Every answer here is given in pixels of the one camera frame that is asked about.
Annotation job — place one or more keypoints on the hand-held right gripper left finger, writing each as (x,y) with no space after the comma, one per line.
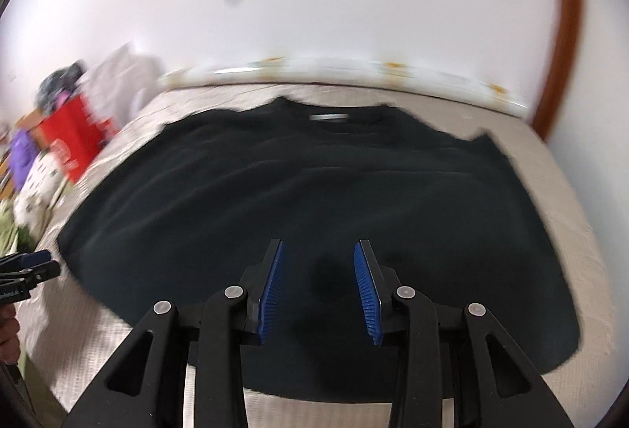
(270,290)

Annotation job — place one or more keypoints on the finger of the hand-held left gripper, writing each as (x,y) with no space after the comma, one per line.
(29,259)
(39,273)

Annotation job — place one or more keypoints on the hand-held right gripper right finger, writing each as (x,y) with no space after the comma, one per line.
(368,290)

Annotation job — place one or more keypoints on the black sweatshirt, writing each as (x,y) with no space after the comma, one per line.
(295,182)

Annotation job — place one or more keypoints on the person's left hand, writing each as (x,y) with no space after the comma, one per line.
(9,339)

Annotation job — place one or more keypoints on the polka dot white cloth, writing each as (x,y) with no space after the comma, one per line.
(42,189)

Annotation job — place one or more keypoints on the purple cloth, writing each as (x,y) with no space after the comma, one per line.
(23,158)

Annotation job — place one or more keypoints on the red paper bag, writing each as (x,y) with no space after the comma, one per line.
(71,140)

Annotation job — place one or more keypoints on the plaid cloth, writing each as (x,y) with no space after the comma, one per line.
(59,84)

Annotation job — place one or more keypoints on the white plastic bag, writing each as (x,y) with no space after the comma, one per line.
(118,79)

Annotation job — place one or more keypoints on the striped table mat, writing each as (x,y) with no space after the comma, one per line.
(565,192)

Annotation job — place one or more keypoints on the white patterned paper roll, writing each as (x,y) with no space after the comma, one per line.
(344,69)

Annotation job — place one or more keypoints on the brown wooden door frame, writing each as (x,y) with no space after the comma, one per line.
(565,40)

